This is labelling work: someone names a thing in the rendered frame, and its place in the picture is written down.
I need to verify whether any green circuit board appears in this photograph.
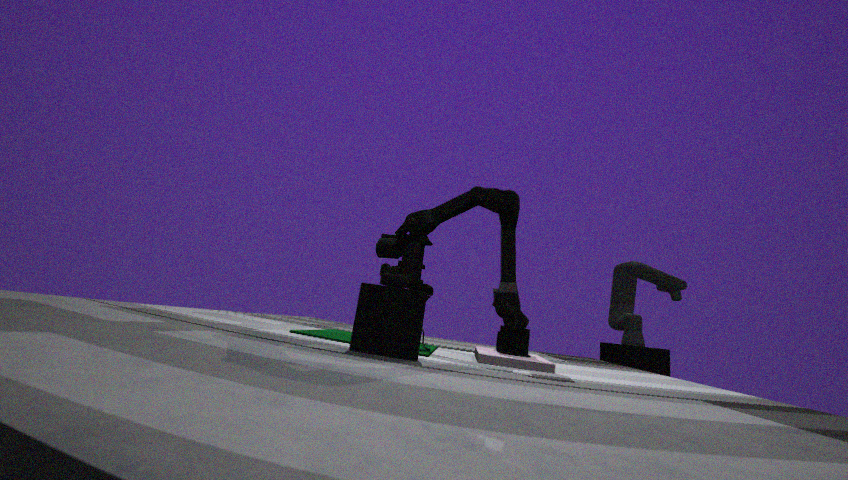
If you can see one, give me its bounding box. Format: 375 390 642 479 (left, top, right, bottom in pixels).
289 329 438 357

